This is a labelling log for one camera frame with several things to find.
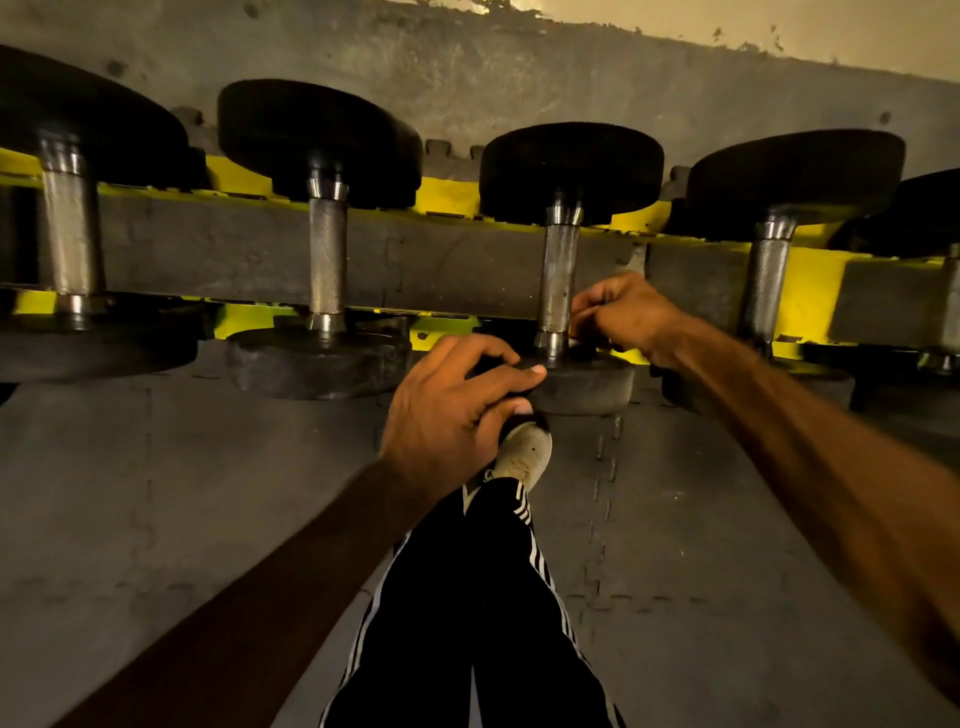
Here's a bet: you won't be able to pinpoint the person's left hand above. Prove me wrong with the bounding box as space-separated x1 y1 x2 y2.
378 333 549 514

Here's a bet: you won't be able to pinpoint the person's right hand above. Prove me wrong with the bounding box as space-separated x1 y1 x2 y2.
567 270 693 370

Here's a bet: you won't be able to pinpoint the person's left forearm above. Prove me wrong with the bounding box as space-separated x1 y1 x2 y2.
51 456 445 728

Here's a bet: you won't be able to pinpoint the person's right forearm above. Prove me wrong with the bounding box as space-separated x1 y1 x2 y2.
660 311 960 708

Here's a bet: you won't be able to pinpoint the white sneaker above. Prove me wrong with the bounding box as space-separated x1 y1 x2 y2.
463 414 555 516

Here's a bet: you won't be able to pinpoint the black trousers with white stripes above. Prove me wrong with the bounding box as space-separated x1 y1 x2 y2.
318 475 628 728

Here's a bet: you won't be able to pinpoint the yellow and grey dumbbell rack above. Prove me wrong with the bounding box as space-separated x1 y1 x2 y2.
0 146 960 370

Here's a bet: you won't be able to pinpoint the large black dumbbell steel handle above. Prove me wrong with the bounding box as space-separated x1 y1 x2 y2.
0 43 213 385

